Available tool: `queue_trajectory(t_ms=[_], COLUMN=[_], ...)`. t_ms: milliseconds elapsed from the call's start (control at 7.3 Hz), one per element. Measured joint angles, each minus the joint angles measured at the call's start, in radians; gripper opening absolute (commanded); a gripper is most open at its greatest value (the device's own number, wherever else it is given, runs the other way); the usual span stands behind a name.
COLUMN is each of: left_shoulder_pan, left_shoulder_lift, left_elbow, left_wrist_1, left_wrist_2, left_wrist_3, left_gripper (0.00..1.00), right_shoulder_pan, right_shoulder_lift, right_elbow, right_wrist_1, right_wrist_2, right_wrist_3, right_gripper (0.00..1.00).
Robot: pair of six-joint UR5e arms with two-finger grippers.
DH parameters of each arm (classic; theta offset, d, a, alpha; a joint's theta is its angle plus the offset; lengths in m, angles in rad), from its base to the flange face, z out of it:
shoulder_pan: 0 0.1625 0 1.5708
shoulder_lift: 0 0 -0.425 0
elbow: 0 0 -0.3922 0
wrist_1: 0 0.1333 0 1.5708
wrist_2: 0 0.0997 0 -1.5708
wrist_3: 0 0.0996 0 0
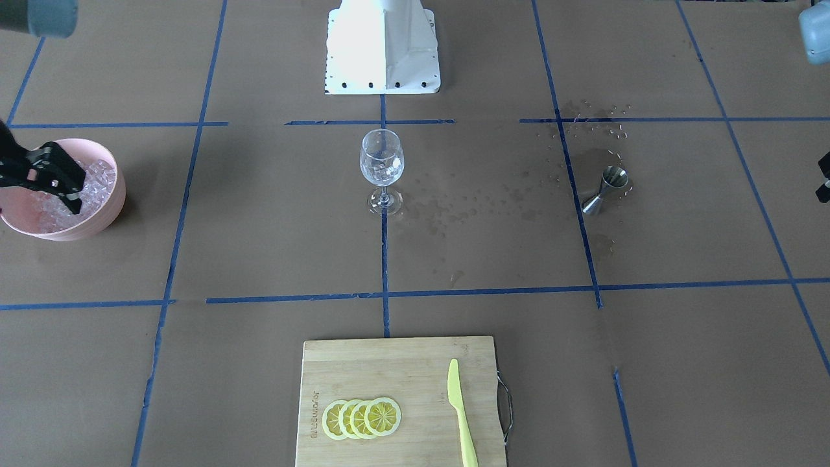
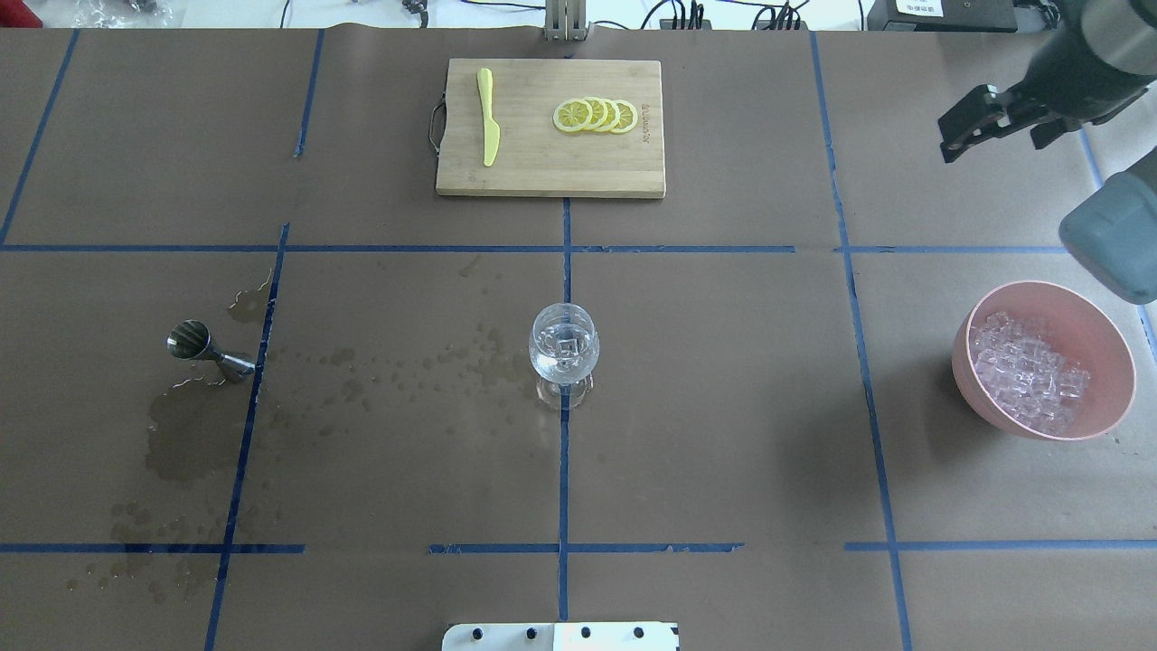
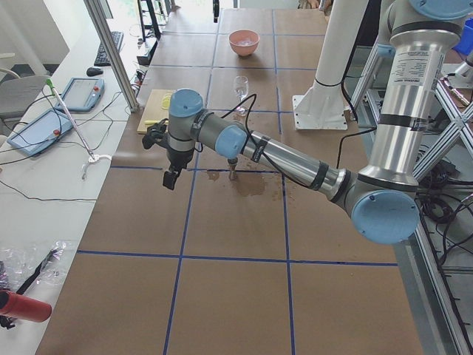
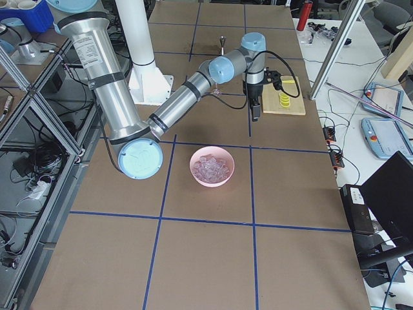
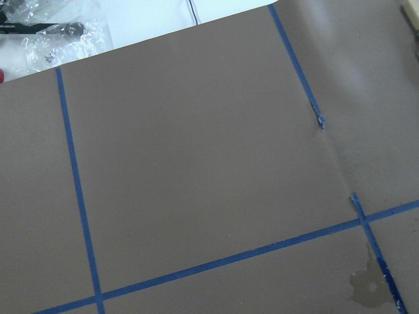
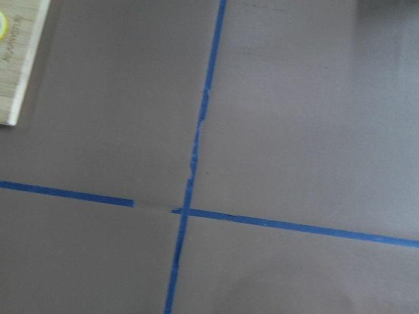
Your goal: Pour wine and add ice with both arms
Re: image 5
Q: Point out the clear plastic bag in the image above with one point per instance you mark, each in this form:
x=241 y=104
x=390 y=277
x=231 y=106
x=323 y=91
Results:
x=40 y=35

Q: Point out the bamboo cutting board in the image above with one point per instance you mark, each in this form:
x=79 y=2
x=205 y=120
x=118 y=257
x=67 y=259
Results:
x=410 y=8

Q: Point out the red bottle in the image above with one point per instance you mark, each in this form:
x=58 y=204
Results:
x=1 y=76

